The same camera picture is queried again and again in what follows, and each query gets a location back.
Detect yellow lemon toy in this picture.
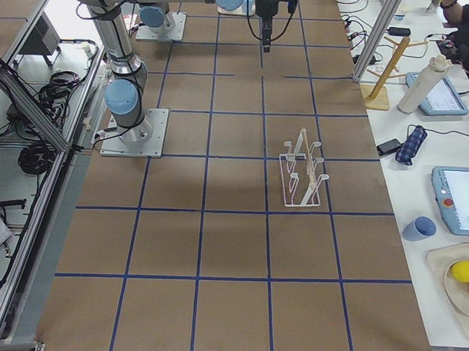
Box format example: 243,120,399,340
450,260,469,283

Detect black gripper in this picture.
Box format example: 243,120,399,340
255,0,279,52

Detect black smartphone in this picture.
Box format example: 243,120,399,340
377,139,403,157

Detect white wire cup rack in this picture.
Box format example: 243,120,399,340
278,128,329,208

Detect beige bowl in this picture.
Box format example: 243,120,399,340
444,263,469,316

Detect person in black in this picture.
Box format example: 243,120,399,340
440,0,469,74

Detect beige cylindrical bottle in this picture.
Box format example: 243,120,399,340
397,55,452,114

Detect blue plaid folded umbrella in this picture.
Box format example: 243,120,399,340
395,125,427,166

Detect blue teach pendant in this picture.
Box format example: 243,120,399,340
406,71,469,116
431,165,469,236

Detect blue teach pendant near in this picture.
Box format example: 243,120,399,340
431,165,469,236

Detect blue teach pendant far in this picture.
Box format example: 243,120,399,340
406,71,469,116

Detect blue cup on side table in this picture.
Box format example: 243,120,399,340
402,216,436,242

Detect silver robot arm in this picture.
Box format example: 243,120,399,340
76,0,249,144
139,2,176,34

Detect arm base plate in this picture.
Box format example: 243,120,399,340
136,12,187,42
99,109,169,159

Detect wooden mug tree stand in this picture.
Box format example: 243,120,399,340
360,36,427,111

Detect grey electronics box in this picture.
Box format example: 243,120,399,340
18,12,61,67

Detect aluminium frame post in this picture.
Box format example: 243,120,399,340
352,0,402,82

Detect beige tray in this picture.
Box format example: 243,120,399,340
426,242,469,340

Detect coiled black cables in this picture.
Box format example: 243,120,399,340
17,141,56,176

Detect black power adapter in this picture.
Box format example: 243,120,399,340
387,27,411,37

